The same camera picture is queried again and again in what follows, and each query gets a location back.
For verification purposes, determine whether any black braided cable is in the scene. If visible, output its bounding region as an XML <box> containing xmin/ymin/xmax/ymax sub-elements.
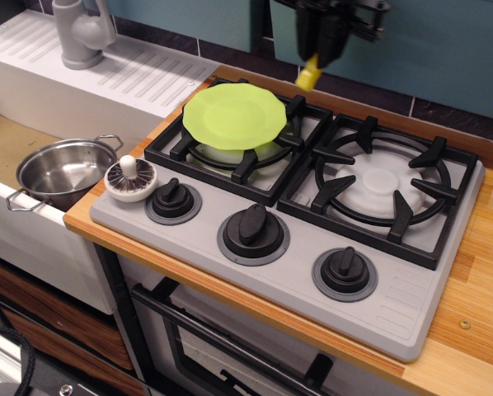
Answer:
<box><xmin>0</xmin><ymin>325</ymin><xmax>37</xmax><ymax>396</ymax></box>

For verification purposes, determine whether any wooden drawer front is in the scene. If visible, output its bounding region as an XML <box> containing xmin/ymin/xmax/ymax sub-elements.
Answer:
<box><xmin>0</xmin><ymin>259</ymin><xmax>144</xmax><ymax>395</ymax></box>

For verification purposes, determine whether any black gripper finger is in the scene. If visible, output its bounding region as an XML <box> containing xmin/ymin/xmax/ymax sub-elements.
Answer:
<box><xmin>296</xmin><ymin>6</ymin><xmax>323</xmax><ymax>60</ymax></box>
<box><xmin>317</xmin><ymin>14</ymin><xmax>350</xmax><ymax>69</ymax></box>

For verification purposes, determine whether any grey toy faucet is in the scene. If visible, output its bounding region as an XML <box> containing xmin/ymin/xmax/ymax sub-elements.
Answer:
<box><xmin>52</xmin><ymin>0</ymin><xmax>116</xmax><ymax>70</ymax></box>

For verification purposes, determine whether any black burner grate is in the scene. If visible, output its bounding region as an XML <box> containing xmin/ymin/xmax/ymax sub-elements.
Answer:
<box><xmin>278</xmin><ymin>115</ymin><xmax>485</xmax><ymax>270</ymax></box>
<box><xmin>144</xmin><ymin>78</ymin><xmax>334</xmax><ymax>206</ymax></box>

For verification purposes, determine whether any stainless steel pot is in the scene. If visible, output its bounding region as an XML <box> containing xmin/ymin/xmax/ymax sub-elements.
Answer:
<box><xmin>6</xmin><ymin>134</ymin><xmax>124</xmax><ymax>212</ymax></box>

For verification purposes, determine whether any black right stove knob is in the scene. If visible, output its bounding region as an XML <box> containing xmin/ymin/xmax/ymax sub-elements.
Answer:
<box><xmin>312</xmin><ymin>247</ymin><xmax>378</xmax><ymax>303</ymax></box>

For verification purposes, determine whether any yellow toy fry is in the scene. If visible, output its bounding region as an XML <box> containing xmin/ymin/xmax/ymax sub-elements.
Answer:
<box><xmin>295</xmin><ymin>53</ymin><xmax>322</xmax><ymax>92</ymax></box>

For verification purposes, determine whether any toy oven door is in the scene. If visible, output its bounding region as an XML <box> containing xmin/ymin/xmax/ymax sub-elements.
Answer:
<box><xmin>131</xmin><ymin>278</ymin><xmax>400</xmax><ymax>395</ymax></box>

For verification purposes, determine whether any black stove knob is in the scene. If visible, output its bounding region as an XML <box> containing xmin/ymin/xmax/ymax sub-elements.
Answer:
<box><xmin>145</xmin><ymin>177</ymin><xmax>203</xmax><ymax>226</ymax></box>
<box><xmin>312</xmin><ymin>247</ymin><xmax>378</xmax><ymax>303</ymax></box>
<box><xmin>217</xmin><ymin>204</ymin><xmax>290</xmax><ymax>266</ymax></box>

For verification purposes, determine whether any black left burner grate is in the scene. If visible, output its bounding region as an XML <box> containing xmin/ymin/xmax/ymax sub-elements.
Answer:
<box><xmin>144</xmin><ymin>78</ymin><xmax>334</xmax><ymax>206</ymax></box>

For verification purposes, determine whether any white brown toy mushroom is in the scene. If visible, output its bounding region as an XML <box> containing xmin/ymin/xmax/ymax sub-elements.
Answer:
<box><xmin>104</xmin><ymin>155</ymin><xmax>158</xmax><ymax>203</ymax></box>

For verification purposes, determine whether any black left stove knob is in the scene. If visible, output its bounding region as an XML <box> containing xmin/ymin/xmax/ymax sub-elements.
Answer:
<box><xmin>145</xmin><ymin>177</ymin><xmax>203</xmax><ymax>226</ymax></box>

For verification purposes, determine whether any grey toy stove top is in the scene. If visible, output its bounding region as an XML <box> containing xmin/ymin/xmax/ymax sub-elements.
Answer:
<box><xmin>90</xmin><ymin>78</ymin><xmax>485</xmax><ymax>361</ymax></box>

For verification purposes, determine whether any white toy sink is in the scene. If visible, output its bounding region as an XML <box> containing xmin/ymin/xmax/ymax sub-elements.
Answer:
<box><xmin>0</xmin><ymin>10</ymin><xmax>218</xmax><ymax>314</ymax></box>

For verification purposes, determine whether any black right burner grate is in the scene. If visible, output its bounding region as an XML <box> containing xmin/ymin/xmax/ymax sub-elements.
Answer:
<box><xmin>278</xmin><ymin>115</ymin><xmax>485</xmax><ymax>270</ymax></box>

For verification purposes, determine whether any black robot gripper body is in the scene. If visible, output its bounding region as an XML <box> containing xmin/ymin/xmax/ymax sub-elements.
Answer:
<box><xmin>278</xmin><ymin>1</ymin><xmax>391</xmax><ymax>41</ymax></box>

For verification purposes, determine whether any black middle stove knob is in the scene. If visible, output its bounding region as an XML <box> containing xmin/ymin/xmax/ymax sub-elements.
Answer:
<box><xmin>217</xmin><ymin>204</ymin><xmax>290</xmax><ymax>266</ymax></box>

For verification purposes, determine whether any green plastic plate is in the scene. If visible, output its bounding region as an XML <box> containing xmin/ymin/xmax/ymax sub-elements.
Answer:
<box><xmin>182</xmin><ymin>82</ymin><xmax>287</xmax><ymax>150</ymax></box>

